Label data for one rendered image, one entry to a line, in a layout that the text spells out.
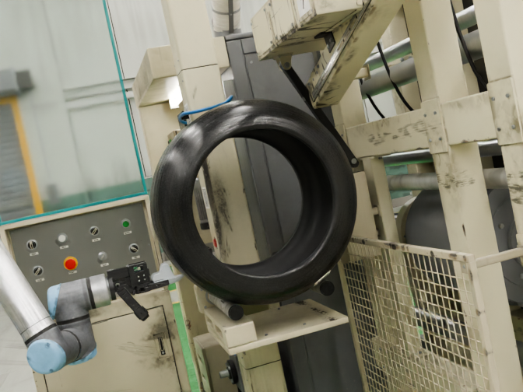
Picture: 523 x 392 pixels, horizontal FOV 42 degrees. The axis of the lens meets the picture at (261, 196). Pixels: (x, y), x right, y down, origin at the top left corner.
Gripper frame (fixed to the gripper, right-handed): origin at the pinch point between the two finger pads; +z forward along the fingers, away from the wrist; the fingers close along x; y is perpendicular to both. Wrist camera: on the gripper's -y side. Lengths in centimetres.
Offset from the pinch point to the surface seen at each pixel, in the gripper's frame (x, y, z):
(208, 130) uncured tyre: -12.1, 39.7, 15.1
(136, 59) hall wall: 931, 232, 100
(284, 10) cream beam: -11, 69, 44
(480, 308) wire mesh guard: -59, -15, 59
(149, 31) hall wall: 929, 274, 130
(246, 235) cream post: 28.5, 4.8, 27.9
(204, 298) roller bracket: 25.9, -12.1, 9.0
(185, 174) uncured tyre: -12.5, 29.2, 6.2
